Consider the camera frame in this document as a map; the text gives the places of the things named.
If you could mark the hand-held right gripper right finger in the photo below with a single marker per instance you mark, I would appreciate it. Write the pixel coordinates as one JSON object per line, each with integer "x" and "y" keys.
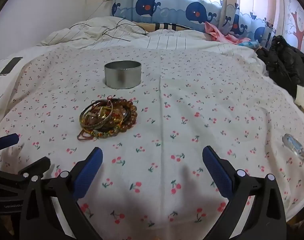
{"x": 217, "y": 172}

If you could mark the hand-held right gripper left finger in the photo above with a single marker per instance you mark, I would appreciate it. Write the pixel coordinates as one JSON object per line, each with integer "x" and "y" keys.
{"x": 88, "y": 172}

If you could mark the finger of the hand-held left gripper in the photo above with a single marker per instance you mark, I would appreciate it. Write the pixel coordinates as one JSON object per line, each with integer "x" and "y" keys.
{"x": 7, "y": 140}
{"x": 38, "y": 166}

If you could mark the round metal tin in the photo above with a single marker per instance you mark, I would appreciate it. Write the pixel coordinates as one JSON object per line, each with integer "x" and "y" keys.
{"x": 122, "y": 76}

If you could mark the cherry print blanket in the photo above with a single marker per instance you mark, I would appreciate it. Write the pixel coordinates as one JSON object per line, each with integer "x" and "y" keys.
{"x": 167, "y": 120}

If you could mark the black smartphone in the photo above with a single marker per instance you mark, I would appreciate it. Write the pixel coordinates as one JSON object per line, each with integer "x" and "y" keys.
{"x": 11, "y": 65}

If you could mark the clear plastic wrapper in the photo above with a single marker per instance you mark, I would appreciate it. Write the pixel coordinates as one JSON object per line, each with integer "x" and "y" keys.
{"x": 294, "y": 146}

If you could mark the black jacket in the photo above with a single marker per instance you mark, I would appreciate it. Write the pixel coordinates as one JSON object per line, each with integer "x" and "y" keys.
{"x": 284, "y": 62}

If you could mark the light blue cloth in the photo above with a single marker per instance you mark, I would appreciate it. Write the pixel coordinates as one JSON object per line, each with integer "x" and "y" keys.
{"x": 249, "y": 43}

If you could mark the pink cloth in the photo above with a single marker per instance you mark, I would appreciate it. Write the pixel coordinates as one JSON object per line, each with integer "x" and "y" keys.
{"x": 222, "y": 35}

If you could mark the white striped duvet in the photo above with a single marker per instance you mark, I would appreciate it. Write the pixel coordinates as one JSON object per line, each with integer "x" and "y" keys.
{"x": 97, "y": 32}

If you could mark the striped pillow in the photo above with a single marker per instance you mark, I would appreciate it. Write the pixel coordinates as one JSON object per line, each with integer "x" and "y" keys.
{"x": 170, "y": 26}

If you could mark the whale print curtain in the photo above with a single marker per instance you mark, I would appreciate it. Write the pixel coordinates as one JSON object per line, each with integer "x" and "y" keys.
{"x": 192, "y": 7}

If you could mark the red tree wall sticker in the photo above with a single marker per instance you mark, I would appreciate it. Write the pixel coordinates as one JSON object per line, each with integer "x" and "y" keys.
{"x": 300, "y": 30}

